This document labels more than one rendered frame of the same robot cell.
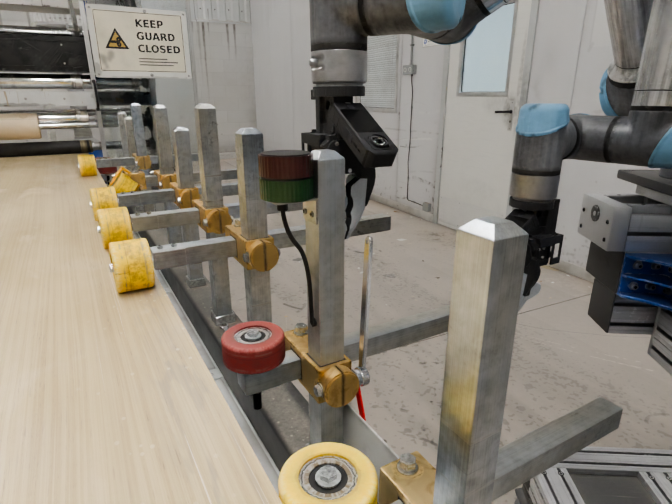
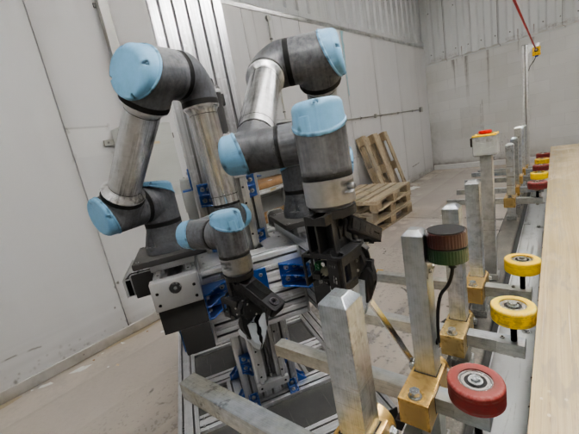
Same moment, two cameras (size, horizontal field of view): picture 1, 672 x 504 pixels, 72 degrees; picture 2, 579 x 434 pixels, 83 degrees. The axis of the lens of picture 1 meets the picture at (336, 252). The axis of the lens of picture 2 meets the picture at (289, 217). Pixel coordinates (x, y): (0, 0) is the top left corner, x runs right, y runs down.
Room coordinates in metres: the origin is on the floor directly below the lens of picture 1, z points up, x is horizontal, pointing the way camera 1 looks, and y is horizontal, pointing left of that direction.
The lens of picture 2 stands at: (0.89, 0.43, 1.31)
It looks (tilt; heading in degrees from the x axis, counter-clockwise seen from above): 13 degrees down; 250
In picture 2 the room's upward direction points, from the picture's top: 11 degrees counter-clockwise
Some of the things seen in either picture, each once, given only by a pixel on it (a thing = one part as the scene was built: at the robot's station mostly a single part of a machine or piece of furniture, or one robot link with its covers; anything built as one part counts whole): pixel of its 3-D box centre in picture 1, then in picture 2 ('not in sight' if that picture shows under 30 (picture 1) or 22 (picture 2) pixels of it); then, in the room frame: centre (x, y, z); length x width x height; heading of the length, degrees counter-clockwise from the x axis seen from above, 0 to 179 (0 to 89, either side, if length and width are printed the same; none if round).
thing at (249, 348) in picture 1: (255, 370); (476, 407); (0.53, 0.11, 0.85); 0.08 x 0.08 x 0.11
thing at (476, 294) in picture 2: not in sight; (476, 285); (0.12, -0.22, 0.81); 0.14 x 0.06 x 0.05; 30
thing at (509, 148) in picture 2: not in sight; (511, 189); (-0.77, -0.73, 0.86); 0.04 x 0.04 x 0.48; 30
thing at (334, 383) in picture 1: (316, 365); (427, 387); (0.55, 0.03, 0.85); 0.14 x 0.06 x 0.05; 30
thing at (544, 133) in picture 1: (541, 138); (228, 232); (0.78, -0.34, 1.13); 0.09 x 0.08 x 0.11; 128
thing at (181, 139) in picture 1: (189, 220); not in sight; (1.18, 0.39, 0.88); 0.04 x 0.04 x 0.48; 30
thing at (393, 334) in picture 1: (379, 339); (363, 375); (0.62, -0.07, 0.84); 0.43 x 0.03 x 0.04; 120
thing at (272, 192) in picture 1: (286, 186); (446, 251); (0.51, 0.05, 1.10); 0.06 x 0.06 x 0.02
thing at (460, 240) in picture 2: (285, 164); (445, 236); (0.51, 0.05, 1.13); 0.06 x 0.06 x 0.02
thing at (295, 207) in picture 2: not in sight; (301, 201); (0.42, -0.70, 1.09); 0.15 x 0.15 x 0.10
